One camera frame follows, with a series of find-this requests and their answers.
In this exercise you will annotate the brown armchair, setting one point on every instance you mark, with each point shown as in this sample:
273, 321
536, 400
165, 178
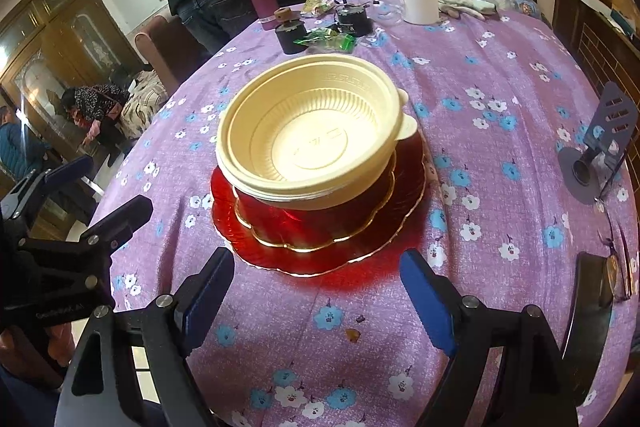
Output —
170, 49

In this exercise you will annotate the person in blue jacket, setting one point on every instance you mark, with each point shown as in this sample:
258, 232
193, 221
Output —
21, 152

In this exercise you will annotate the black phone stand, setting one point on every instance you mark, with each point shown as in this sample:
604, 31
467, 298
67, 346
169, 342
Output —
587, 173

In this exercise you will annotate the large red gold-rimmed plate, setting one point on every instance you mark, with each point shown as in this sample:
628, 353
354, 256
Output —
409, 191

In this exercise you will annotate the black round container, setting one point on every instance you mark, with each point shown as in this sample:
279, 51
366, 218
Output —
352, 19

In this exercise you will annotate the green snack wrapper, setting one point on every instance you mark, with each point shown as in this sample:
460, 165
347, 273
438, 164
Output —
328, 40

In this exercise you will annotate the white gloves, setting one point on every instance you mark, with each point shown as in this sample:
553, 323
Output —
479, 9

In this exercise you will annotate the small red gold-rimmed plate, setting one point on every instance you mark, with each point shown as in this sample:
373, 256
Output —
305, 231

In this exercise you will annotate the black cup with lid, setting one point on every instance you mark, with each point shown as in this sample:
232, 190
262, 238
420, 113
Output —
290, 35

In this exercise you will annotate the person's left hand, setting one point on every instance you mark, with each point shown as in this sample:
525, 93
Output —
21, 359

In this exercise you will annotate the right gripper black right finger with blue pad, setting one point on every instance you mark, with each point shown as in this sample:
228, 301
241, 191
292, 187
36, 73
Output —
531, 388

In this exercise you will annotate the cream plastic bowl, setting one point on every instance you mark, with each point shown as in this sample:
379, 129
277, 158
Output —
321, 200
310, 123

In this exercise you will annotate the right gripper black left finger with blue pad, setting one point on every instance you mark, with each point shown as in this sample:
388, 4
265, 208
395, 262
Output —
129, 368

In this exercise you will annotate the crouching person patterned top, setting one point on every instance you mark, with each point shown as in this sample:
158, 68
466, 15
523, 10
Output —
96, 110

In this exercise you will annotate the black chair back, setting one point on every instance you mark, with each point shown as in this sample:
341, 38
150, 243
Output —
587, 329

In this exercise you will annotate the wooden glass cabinet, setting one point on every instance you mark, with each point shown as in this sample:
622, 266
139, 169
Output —
48, 46

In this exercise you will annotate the striped blanket bundle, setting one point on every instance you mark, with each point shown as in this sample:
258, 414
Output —
146, 99

